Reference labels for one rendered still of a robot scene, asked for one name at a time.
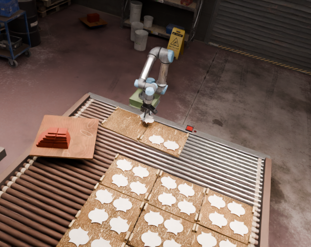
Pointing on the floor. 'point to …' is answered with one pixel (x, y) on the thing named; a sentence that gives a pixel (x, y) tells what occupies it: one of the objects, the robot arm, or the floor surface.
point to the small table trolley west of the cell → (10, 39)
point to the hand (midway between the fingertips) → (147, 118)
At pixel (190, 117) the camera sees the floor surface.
